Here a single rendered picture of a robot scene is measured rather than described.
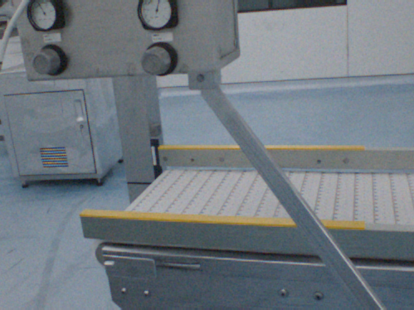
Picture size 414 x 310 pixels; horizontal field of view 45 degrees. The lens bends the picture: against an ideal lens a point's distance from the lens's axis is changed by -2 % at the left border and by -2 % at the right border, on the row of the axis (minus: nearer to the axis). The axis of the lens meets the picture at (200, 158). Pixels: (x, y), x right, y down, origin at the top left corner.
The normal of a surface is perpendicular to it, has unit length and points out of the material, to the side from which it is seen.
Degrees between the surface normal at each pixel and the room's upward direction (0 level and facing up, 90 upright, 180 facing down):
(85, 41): 90
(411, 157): 90
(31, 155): 90
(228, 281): 90
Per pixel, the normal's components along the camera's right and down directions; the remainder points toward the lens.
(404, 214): -0.09, -0.95
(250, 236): -0.29, 0.33
